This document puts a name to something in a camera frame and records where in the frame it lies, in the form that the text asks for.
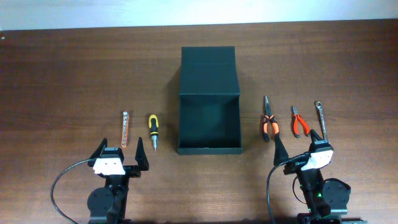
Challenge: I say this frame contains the orange bit holder strip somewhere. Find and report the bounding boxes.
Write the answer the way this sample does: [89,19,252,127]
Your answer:
[121,111,129,148]

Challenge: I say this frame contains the red diagonal cutting pliers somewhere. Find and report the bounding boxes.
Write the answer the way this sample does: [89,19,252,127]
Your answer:
[291,106,310,138]

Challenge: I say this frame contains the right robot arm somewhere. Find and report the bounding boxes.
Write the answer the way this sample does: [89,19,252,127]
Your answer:
[274,129,351,223]

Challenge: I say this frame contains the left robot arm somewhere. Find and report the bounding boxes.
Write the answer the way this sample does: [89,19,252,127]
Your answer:
[87,138,149,224]

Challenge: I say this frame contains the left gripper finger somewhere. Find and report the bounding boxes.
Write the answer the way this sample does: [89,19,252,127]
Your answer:
[135,137,149,171]
[88,138,108,167]

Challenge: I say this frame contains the yellow black screwdriver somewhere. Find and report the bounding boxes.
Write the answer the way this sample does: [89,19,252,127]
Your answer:
[149,114,159,151]

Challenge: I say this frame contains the orange needle-nose pliers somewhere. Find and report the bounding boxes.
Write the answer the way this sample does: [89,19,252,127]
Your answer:
[262,95,280,142]

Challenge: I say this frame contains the black open box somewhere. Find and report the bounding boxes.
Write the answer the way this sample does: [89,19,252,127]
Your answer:
[177,46,243,155]

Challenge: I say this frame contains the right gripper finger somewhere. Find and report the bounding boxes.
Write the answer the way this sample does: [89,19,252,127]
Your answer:
[310,129,324,142]
[274,134,289,166]

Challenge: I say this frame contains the silver ring wrench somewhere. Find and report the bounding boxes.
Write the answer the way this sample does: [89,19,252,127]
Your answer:
[315,101,328,141]

